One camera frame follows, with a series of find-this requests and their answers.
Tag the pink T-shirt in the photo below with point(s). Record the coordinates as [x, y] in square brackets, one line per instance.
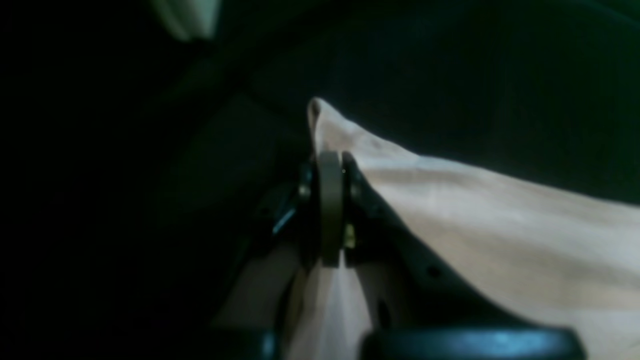
[549, 255]

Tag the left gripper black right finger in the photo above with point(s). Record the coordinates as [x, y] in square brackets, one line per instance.
[437, 315]

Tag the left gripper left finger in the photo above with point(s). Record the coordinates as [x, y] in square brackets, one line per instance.
[264, 288]

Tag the black table cloth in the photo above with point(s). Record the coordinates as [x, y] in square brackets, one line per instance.
[129, 160]

